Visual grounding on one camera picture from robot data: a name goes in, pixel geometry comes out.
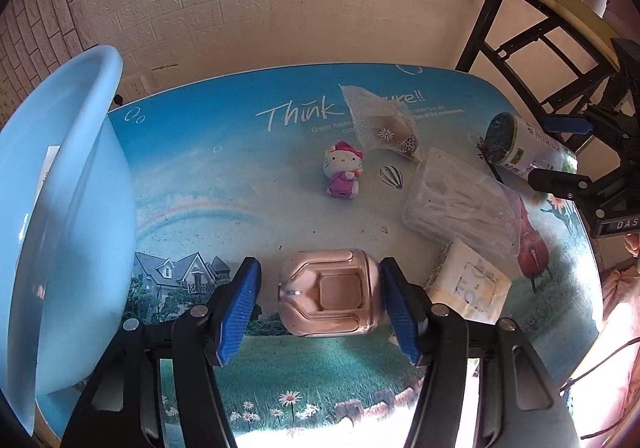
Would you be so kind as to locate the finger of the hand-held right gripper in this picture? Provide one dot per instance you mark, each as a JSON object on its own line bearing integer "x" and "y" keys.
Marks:
{"x": 567, "y": 123}
{"x": 555, "y": 180}

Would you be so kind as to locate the pink cat figurine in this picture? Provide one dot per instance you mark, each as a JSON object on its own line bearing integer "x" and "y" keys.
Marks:
{"x": 342, "y": 170}

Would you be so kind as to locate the pink clothing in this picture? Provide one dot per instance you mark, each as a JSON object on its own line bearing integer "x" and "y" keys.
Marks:
{"x": 620, "y": 308}

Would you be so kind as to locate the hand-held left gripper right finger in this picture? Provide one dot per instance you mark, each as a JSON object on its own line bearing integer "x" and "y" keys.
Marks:
{"x": 400, "y": 315}

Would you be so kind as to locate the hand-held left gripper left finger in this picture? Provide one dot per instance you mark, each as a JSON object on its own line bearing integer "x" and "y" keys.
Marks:
{"x": 240, "y": 315}

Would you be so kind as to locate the green-label round can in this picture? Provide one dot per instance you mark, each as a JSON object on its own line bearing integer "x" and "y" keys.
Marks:
{"x": 525, "y": 147}

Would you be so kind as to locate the light blue plastic basin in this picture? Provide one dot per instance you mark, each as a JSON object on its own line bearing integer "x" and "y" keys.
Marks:
{"x": 75, "y": 228}

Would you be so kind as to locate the clear flower-print snack packet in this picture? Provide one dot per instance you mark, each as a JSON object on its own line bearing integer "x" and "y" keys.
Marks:
{"x": 385, "y": 127}

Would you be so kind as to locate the clear plastic box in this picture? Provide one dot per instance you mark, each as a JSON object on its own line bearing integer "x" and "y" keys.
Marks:
{"x": 460, "y": 203}

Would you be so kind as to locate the white tissue packet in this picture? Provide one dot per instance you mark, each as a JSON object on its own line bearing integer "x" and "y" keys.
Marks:
{"x": 470, "y": 285}

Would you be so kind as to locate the white wall socket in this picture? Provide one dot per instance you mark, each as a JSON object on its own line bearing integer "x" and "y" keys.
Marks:
{"x": 136, "y": 87}

